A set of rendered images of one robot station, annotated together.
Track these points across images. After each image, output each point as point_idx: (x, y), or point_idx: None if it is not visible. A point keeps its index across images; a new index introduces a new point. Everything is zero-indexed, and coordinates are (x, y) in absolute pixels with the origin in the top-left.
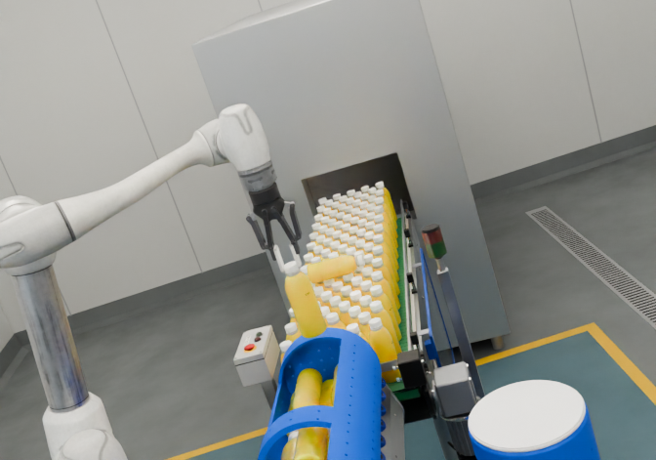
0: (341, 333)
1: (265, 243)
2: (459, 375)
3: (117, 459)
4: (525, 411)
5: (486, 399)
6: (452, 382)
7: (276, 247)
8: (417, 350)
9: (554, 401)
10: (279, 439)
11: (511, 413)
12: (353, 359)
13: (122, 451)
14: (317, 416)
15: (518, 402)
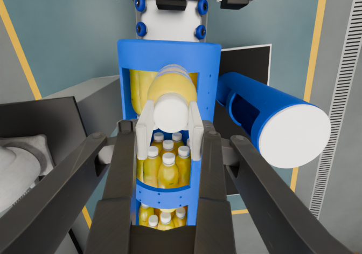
0: (199, 59)
1: (103, 154)
2: None
3: (6, 200)
4: (296, 138)
5: (280, 117)
6: None
7: (146, 144)
8: None
9: (314, 136)
10: (130, 117)
11: (287, 137)
12: (207, 105)
13: (3, 191)
14: (180, 203)
15: (296, 128)
